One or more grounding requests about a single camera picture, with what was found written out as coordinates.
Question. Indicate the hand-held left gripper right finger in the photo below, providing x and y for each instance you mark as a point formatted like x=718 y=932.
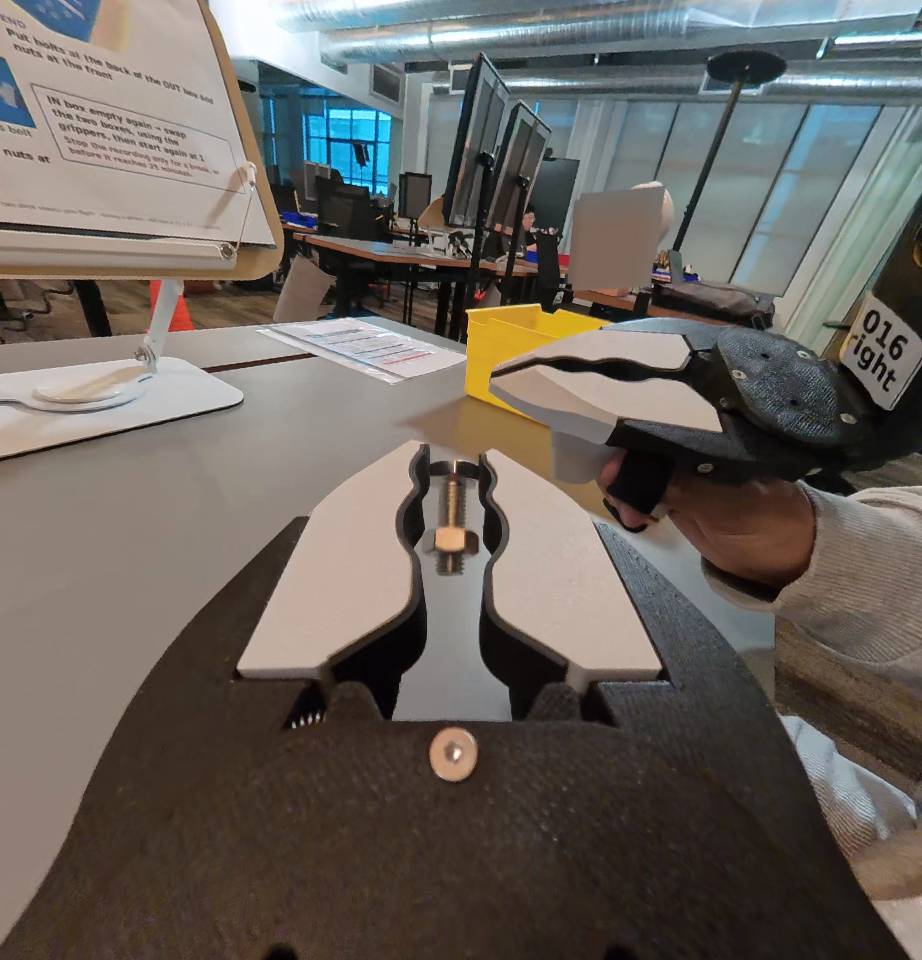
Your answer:
x=573 y=592

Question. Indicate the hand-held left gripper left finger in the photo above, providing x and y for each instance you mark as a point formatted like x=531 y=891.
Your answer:
x=333 y=585

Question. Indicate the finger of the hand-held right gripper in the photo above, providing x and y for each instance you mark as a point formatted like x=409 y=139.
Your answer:
x=603 y=346
x=581 y=397

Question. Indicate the yellow plastic bin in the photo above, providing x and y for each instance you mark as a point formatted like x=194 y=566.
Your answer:
x=506 y=352

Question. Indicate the steel hex nut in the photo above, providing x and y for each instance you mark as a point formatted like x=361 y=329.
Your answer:
x=452 y=541

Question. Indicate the steel bolt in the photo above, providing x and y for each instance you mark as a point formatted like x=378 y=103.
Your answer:
x=453 y=502

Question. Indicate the person's right forearm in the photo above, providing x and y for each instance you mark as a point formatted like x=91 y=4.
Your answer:
x=865 y=585

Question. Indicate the grey desk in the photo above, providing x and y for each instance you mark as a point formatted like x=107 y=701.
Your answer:
x=168 y=562

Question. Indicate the wooden office desk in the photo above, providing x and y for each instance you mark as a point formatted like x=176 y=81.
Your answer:
x=371 y=247

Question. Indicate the person's right hand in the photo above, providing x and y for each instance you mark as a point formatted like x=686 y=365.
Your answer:
x=745 y=525

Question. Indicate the dark duffel bag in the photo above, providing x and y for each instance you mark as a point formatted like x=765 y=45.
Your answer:
x=715 y=304

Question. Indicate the dark computer monitor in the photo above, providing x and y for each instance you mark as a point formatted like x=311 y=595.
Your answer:
x=524 y=165
x=476 y=135

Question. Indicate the laminated paper sheet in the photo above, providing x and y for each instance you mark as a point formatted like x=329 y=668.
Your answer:
x=363 y=349

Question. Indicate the grey flat panel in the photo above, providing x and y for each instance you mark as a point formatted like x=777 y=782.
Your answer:
x=303 y=289

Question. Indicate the orange traffic cone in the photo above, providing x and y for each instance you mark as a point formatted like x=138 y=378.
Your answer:
x=177 y=315

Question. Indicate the black pole with round disc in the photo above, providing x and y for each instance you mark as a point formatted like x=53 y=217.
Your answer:
x=745 y=67

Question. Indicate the person's striped shirt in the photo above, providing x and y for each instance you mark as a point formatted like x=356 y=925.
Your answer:
x=843 y=787

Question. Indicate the person's light sweater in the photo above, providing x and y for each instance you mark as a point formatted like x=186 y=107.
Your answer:
x=903 y=862

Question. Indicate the printed instruction sheet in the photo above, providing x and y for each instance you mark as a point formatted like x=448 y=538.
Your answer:
x=116 y=112

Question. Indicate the silver ventilation duct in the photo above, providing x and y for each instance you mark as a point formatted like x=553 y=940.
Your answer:
x=581 y=41

